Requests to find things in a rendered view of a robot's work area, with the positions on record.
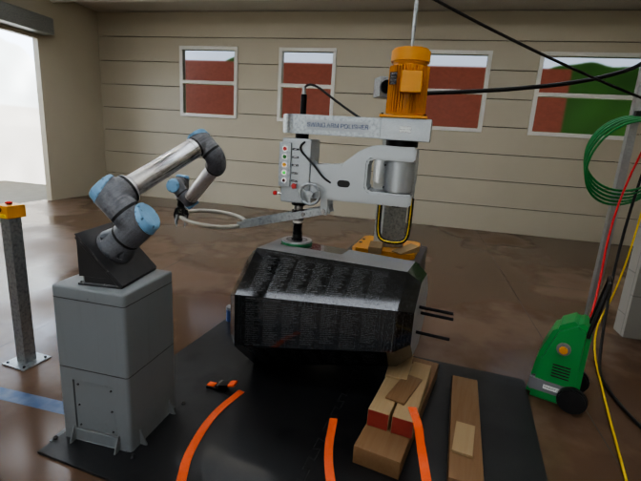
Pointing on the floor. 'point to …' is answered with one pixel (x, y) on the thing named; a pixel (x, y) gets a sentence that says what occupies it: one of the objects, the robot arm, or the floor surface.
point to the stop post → (18, 287)
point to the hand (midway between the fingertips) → (180, 224)
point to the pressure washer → (567, 359)
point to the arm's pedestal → (115, 359)
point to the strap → (324, 445)
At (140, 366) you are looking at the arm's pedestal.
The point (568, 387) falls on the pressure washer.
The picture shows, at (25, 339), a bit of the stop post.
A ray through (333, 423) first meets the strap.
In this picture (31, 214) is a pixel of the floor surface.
